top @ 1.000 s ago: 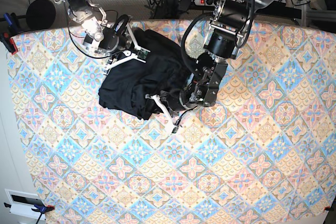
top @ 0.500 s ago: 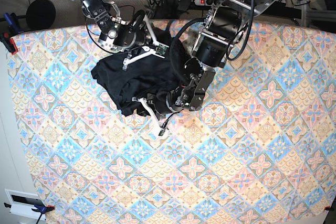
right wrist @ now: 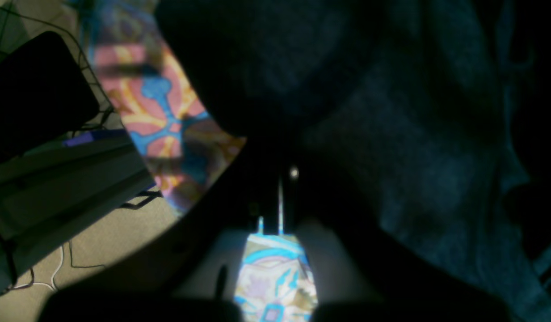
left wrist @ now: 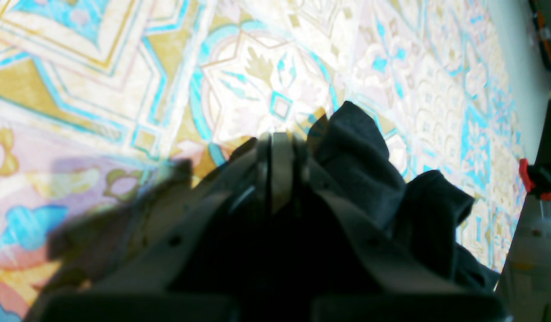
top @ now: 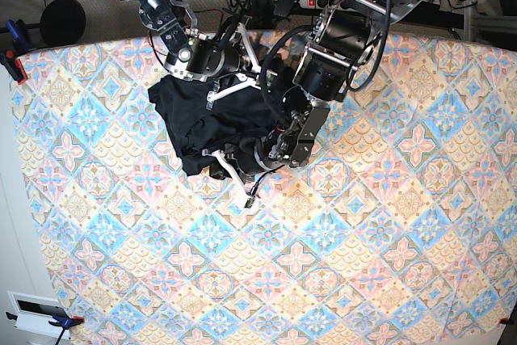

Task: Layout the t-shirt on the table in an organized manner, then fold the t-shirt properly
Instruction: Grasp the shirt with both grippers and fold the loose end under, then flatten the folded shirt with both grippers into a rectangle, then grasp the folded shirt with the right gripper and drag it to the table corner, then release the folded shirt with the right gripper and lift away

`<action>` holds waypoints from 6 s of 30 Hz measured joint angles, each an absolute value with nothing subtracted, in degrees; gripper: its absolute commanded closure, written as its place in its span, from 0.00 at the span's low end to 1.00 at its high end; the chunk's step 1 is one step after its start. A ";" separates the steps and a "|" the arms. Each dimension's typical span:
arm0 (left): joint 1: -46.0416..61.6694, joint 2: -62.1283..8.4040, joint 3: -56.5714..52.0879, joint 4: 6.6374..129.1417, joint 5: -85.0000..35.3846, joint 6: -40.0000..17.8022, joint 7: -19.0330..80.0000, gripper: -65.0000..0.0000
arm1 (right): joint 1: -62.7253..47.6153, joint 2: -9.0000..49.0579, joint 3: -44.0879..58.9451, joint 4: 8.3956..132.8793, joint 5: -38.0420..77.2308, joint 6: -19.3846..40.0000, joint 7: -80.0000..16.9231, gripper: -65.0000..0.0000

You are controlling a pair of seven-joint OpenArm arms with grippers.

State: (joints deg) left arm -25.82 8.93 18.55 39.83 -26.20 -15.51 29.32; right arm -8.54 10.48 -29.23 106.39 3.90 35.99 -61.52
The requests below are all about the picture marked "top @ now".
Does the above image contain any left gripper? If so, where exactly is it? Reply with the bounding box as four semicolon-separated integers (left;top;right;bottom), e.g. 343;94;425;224
202;137;283;199

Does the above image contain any blue clamp upper left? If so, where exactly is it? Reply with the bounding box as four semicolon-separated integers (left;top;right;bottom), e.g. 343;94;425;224
6;19;34;53

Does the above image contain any white power strip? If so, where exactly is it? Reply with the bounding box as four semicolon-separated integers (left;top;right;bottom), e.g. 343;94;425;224
298;0;327;10

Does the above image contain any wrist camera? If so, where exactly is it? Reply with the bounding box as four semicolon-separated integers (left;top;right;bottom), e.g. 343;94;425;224
256;69;279;90
244;196;256;208

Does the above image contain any patterned tablecloth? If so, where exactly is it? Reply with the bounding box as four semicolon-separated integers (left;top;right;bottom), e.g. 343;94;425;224
10;35;516;344

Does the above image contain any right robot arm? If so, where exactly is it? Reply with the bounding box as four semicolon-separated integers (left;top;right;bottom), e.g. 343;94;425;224
123;0;261;109

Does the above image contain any red black clamp left edge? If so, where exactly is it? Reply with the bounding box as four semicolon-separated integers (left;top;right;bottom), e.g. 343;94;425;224
0;50;27;85

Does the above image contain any blue clamp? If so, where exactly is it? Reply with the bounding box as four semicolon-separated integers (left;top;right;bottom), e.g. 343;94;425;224
5;311;85;345
6;19;34;53

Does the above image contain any white floor outlet box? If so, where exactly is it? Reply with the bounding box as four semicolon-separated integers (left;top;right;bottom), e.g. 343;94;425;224
7;291;65;339

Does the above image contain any red clamp lower right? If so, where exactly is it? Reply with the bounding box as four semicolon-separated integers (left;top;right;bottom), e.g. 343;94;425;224
499;318;515;326

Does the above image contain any black round stool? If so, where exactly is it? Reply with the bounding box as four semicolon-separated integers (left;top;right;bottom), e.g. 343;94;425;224
40;0;86;47

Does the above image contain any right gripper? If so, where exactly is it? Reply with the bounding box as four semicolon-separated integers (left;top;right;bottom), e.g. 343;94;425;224
187;22;261;110

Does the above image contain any black t-shirt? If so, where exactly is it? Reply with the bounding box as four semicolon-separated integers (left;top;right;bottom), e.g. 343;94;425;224
148;75;281;176

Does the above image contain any blue clamp lower left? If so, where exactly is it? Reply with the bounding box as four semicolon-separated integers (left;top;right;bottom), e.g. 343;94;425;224
5;311;85;345

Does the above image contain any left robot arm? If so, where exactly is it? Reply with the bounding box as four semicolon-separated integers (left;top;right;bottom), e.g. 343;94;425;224
203;0;421;200

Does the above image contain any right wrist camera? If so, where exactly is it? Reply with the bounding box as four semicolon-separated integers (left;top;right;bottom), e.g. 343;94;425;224
256;69;279;90

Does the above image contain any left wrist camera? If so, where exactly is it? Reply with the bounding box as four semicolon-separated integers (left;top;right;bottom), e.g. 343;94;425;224
244;196;256;208

